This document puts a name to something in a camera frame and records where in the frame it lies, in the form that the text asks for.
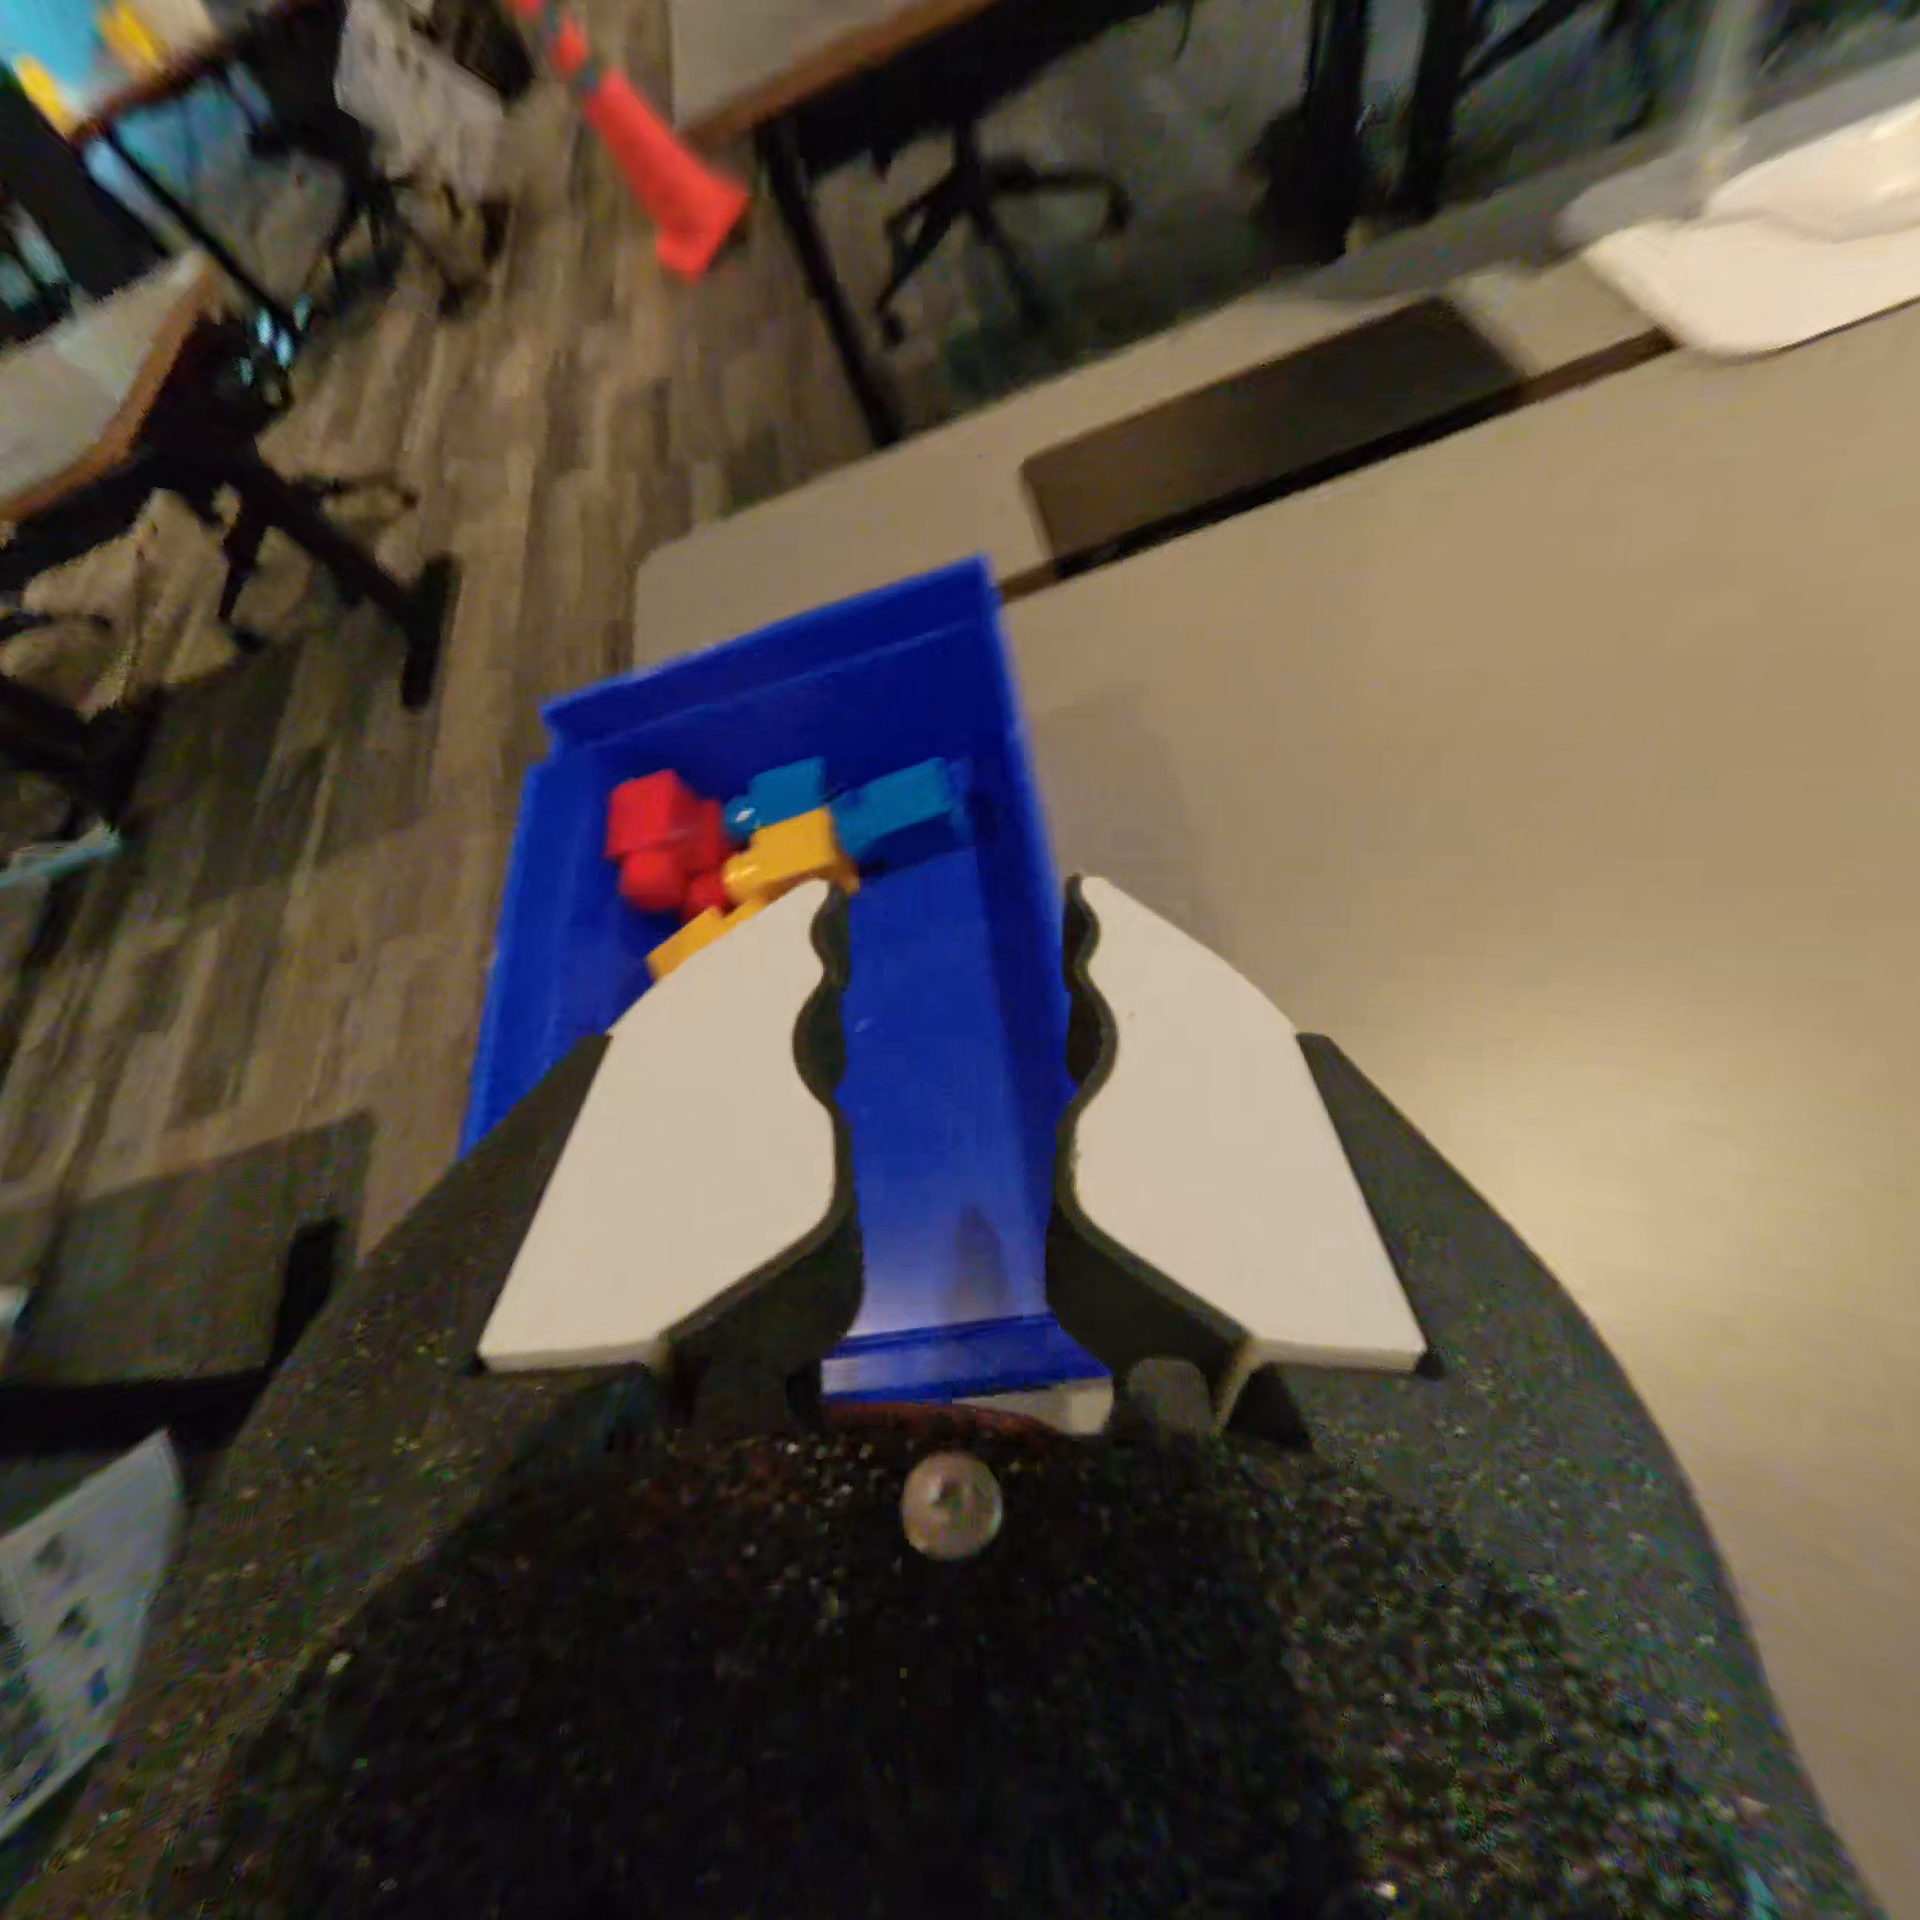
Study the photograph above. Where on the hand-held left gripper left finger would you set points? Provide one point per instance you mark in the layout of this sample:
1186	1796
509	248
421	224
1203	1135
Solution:
662	1185

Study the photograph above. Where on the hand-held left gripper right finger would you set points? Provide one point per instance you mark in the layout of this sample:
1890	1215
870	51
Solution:
1244	1185

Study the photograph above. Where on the blue plastic bin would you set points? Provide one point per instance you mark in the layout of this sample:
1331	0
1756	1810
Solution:
944	975

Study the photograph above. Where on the pile of mega blocks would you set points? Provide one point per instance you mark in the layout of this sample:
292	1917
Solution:
781	848

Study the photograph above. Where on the printed paper sheet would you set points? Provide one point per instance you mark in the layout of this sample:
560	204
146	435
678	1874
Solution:
77	1620

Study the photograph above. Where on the orange traffic cone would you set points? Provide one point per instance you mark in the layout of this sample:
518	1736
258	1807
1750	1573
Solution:
662	181

